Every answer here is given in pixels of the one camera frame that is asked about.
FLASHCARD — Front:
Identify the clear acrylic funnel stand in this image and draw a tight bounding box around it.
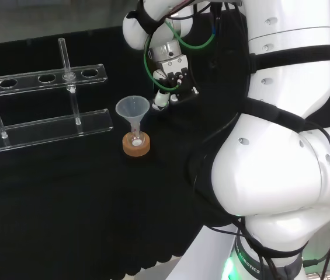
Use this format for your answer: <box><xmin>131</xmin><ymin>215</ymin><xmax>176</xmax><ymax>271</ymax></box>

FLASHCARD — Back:
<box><xmin>0</xmin><ymin>37</ymin><xmax>114</xmax><ymax>156</ymax></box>

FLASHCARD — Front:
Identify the small glass round-bottom flask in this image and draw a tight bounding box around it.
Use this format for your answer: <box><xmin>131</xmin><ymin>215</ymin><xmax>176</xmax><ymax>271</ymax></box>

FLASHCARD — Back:
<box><xmin>127</xmin><ymin>128</ymin><xmax>147</xmax><ymax>148</ymax></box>

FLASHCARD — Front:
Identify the brown cork ring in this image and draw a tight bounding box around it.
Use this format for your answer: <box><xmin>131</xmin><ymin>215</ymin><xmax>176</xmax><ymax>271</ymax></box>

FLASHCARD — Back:
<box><xmin>122</xmin><ymin>131</ymin><xmax>151</xmax><ymax>158</ymax></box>

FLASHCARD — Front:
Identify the green cable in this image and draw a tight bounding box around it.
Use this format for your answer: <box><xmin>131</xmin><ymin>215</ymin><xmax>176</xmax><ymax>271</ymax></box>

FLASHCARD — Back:
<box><xmin>143</xmin><ymin>19</ymin><xmax>217</xmax><ymax>92</ymax></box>

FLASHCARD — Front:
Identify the black bench cloth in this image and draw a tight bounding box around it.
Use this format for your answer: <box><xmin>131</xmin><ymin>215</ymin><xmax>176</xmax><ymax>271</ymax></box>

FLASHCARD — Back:
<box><xmin>0</xmin><ymin>4</ymin><xmax>330</xmax><ymax>277</ymax></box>

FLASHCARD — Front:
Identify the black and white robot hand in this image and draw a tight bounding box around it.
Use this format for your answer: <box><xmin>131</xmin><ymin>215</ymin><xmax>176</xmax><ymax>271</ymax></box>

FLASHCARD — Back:
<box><xmin>152</xmin><ymin>54</ymin><xmax>200</xmax><ymax>111</ymax></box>

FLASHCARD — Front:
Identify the translucent plastic weighing funnel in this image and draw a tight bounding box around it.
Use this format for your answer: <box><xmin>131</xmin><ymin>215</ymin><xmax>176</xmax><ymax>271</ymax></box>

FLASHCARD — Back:
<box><xmin>115</xmin><ymin>97</ymin><xmax>151</xmax><ymax>134</ymax></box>

